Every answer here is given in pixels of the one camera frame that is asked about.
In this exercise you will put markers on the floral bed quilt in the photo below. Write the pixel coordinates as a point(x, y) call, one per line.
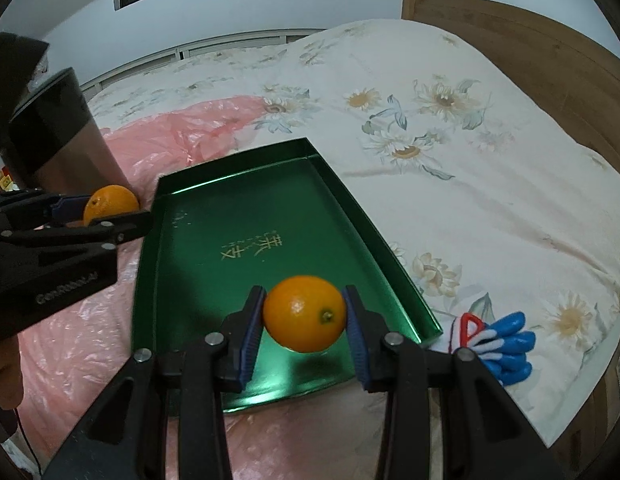
point(486, 200)

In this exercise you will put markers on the blue white glove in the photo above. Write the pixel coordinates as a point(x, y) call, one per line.
point(503, 345)

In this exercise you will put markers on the small orange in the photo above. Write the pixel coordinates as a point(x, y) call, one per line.
point(305, 314)

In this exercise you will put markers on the person's left hand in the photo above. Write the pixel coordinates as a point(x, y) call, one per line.
point(11, 382)

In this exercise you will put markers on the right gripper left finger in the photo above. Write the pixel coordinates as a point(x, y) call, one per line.
point(123, 434)

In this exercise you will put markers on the pink plastic sheet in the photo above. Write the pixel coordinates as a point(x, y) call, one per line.
point(301, 416)

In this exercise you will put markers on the black brown kettle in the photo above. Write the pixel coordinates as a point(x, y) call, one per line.
point(48, 137)

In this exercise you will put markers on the wooden headboard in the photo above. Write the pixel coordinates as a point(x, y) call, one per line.
point(571, 77)

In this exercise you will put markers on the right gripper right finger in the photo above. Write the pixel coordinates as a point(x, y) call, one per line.
point(484, 434)

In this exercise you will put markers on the green tray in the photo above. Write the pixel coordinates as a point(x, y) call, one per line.
point(255, 218)

